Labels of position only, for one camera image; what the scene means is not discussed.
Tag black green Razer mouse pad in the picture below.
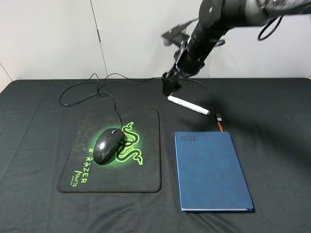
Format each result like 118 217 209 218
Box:
58 109 161 193

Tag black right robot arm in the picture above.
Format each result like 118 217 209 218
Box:
161 0 311 96

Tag white marker pen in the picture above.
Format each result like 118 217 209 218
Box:
167 96 210 116

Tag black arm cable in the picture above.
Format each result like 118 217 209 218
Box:
258 16 283 41

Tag orange notebook bookmark ribbon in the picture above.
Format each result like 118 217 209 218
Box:
217 121 224 132

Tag black mouse cable with USB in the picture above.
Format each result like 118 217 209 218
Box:
59 72 223 130

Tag black computer mouse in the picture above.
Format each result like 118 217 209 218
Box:
93 128 125 165

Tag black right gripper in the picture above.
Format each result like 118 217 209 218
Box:
161 43 205 96

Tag blue notebook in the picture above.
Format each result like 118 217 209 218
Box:
174 132 254 212

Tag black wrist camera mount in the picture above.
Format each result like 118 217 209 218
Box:
161 22 190 48

